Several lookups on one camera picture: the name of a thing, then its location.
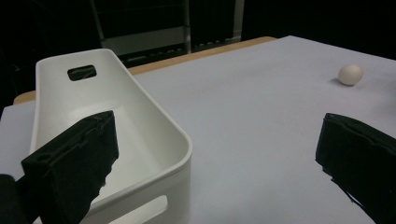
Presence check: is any white plastic storage bin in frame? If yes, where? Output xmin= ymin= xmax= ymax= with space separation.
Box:
xmin=30 ymin=48 xmax=193 ymax=224

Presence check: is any white table mat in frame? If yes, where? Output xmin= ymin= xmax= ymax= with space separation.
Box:
xmin=0 ymin=35 xmax=396 ymax=224

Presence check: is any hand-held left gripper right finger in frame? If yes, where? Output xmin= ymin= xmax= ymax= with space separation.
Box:
xmin=315 ymin=112 xmax=396 ymax=224

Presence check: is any white metal stand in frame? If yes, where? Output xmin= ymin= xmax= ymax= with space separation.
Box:
xmin=90 ymin=0 xmax=247 ymax=60

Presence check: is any white egg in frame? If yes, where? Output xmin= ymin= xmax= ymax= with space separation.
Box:
xmin=338 ymin=63 xmax=364 ymax=87

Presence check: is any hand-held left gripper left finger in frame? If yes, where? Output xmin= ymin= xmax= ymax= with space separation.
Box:
xmin=21 ymin=110 xmax=120 ymax=224

